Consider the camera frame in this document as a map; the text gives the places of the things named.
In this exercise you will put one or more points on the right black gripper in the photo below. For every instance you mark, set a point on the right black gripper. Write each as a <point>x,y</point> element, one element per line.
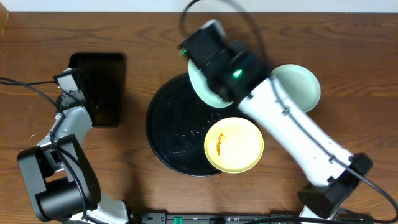
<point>216,86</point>

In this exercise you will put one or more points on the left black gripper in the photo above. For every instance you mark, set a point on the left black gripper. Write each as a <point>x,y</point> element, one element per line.
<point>86,90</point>

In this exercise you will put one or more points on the mint green plate with stain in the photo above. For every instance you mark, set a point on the mint green plate with stain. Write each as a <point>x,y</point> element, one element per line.
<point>200,86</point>

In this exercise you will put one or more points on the light blue plate with stain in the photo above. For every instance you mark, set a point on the light blue plate with stain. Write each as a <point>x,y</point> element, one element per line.
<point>300,84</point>

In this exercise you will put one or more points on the yellow plate with stain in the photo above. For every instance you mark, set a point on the yellow plate with stain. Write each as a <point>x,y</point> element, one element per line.
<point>233,145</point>

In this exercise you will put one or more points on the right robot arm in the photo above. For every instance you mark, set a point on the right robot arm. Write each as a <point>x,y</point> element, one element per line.
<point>333,172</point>

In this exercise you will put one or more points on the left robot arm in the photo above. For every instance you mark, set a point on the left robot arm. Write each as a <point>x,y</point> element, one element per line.
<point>59,179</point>

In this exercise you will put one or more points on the round black tray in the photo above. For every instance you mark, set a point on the round black tray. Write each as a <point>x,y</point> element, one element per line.
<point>177,122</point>

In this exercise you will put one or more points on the black rectangular water basin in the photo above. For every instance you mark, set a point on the black rectangular water basin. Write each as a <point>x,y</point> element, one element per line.
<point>104,76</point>

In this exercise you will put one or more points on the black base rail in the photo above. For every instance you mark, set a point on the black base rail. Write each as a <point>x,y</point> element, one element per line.
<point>163,218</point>

